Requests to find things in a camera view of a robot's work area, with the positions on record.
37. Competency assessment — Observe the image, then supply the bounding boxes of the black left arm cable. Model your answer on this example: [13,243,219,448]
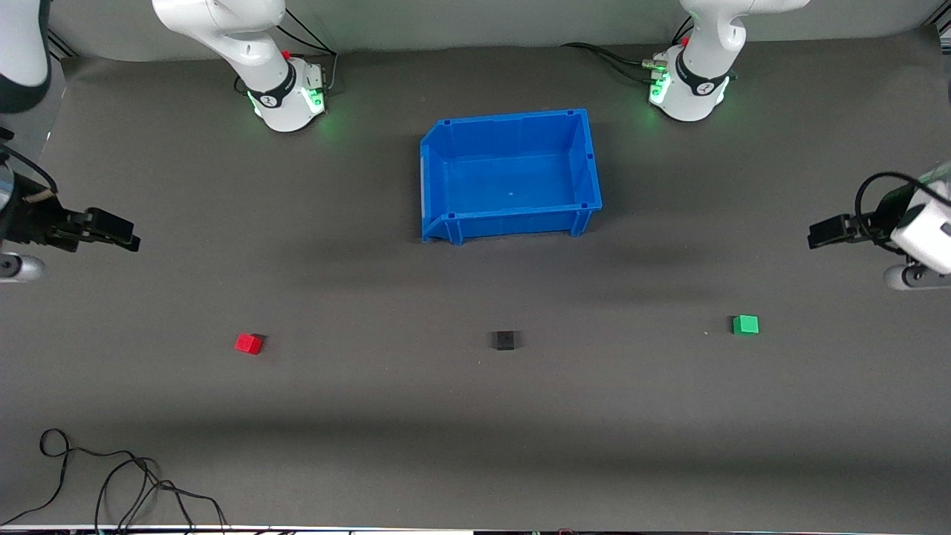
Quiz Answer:
[854,172,951,233]

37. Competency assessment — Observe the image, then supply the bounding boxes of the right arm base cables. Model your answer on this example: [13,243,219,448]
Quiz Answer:
[276,6,340,96]

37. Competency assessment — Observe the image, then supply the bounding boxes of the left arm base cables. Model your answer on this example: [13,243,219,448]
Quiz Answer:
[560,22,695,84]

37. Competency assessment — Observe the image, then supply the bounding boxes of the loose thin black cable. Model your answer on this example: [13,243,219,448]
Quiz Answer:
[0,429,228,533]

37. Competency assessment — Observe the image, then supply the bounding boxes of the blue plastic storage bin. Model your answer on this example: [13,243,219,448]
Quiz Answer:
[420,108,603,246]

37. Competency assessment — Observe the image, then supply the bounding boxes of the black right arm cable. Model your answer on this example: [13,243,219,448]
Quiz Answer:
[0,144,59,204]

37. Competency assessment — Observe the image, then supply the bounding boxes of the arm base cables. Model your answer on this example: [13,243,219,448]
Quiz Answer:
[560,22,695,84]
[276,6,340,96]

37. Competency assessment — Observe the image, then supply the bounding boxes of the dark grey table mat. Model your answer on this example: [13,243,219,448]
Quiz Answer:
[0,28,951,531]

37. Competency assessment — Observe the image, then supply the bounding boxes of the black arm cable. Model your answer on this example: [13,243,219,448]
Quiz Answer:
[0,144,59,204]
[854,172,951,233]

